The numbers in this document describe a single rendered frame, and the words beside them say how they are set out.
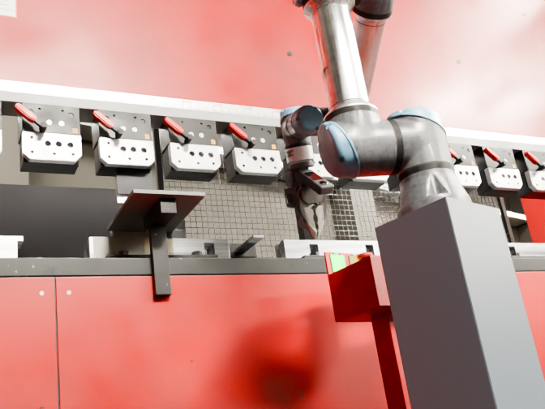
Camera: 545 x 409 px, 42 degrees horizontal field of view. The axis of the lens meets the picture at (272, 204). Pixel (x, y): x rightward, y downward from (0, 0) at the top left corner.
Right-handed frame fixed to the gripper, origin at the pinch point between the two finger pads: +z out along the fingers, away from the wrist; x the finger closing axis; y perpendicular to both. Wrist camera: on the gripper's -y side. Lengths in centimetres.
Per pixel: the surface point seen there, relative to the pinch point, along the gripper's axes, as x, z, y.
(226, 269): 26.9, 5.2, 4.9
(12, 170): 12, -61, 260
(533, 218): -179, 11, 64
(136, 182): 38, -22, 28
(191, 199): 36.3, -13.6, -0.3
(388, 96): -59, -43, 24
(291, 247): -2.2, 2.7, 16.3
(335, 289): 9.5, 13.8, -16.4
